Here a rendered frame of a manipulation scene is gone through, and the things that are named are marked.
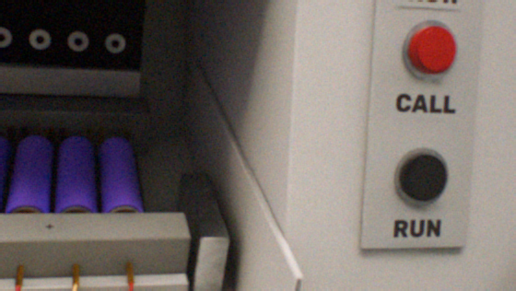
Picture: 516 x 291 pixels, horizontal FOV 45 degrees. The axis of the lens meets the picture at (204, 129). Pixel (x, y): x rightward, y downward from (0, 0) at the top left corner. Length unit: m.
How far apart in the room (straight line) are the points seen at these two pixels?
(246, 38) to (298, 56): 0.06
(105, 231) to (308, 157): 0.09
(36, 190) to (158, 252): 0.06
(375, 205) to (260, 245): 0.04
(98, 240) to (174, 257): 0.03
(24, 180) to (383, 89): 0.16
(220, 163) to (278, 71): 0.08
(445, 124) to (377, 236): 0.04
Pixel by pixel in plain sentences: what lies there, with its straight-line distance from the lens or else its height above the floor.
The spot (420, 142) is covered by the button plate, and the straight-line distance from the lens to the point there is 0.22.
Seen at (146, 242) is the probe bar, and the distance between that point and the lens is 0.24.
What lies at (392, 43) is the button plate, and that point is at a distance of 0.21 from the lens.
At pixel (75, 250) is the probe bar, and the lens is 0.24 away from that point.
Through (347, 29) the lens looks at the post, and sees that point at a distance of 0.21.
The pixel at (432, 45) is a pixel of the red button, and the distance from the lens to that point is 0.22.
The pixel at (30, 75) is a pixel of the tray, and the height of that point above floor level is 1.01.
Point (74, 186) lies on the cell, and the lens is 0.28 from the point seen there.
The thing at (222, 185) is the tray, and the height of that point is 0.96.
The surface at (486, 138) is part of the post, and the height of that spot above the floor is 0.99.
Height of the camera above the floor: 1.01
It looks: 5 degrees down
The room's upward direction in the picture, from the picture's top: 2 degrees clockwise
